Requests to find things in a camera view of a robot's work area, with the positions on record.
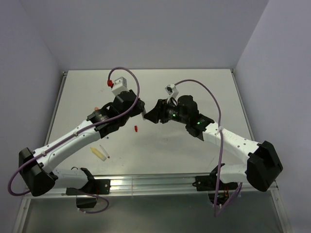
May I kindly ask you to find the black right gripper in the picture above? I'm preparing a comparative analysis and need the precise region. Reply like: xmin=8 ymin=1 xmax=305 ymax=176
xmin=143 ymin=98 xmax=189 ymax=125

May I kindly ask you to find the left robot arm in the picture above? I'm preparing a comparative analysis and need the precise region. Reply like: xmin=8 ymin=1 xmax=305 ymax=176
xmin=18 ymin=90 xmax=145 ymax=197

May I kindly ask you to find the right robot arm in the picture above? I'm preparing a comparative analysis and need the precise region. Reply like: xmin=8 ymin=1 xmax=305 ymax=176
xmin=144 ymin=95 xmax=283 ymax=192

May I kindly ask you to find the thin red pen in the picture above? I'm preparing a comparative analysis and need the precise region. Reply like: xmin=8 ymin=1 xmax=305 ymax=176
xmin=100 ymin=145 xmax=110 ymax=159

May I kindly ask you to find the yellow highlighter marker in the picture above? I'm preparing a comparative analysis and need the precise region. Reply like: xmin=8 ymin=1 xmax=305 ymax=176
xmin=90 ymin=147 xmax=106 ymax=161

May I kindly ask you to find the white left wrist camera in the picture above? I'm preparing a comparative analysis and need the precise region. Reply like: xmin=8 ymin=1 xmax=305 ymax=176
xmin=112 ymin=77 xmax=128 ymax=96

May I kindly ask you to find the red cable connector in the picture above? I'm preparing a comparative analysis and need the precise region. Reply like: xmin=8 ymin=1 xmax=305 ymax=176
xmin=107 ymin=80 xmax=114 ymax=87

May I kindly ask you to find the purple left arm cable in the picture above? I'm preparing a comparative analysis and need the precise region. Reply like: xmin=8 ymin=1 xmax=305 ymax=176
xmin=7 ymin=67 xmax=140 ymax=214

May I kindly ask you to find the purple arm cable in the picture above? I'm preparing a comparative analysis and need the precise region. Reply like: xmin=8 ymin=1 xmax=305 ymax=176
xmin=7 ymin=67 xmax=140 ymax=214
xmin=173 ymin=79 xmax=243 ymax=218

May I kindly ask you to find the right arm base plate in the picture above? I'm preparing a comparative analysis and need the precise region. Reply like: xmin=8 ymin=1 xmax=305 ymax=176
xmin=192 ymin=175 xmax=238 ymax=191

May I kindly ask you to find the aluminium frame rail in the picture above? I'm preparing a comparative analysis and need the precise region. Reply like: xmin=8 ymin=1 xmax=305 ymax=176
xmin=23 ymin=175 xmax=279 ymax=200

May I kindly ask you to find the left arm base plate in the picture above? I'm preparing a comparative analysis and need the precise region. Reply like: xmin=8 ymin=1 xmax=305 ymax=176
xmin=66 ymin=179 xmax=111 ymax=196

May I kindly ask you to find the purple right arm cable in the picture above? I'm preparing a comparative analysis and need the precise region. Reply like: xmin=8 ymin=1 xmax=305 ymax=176
xmin=173 ymin=79 xmax=243 ymax=218

